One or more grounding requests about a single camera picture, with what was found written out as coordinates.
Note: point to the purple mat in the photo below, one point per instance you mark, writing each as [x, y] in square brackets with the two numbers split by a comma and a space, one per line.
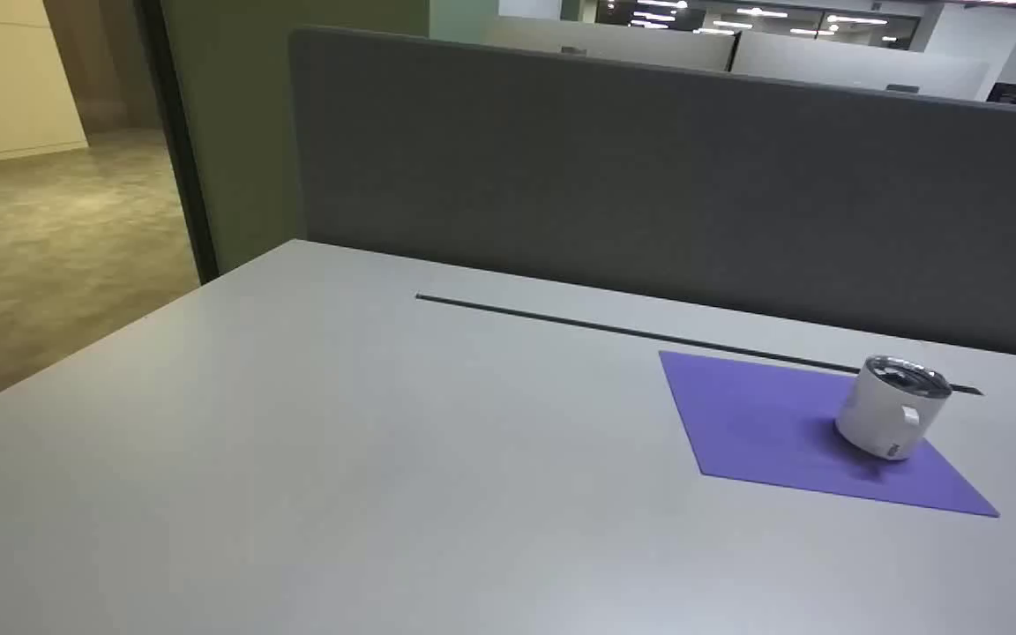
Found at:
[758, 428]

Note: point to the grey desk partition panel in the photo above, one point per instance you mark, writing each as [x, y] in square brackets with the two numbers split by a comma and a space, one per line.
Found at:
[650, 188]

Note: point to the white mug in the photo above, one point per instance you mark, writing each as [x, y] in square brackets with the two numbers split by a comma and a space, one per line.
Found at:
[875, 420]

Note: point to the dark door frame post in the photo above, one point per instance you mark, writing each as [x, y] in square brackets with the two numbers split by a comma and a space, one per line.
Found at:
[177, 153]

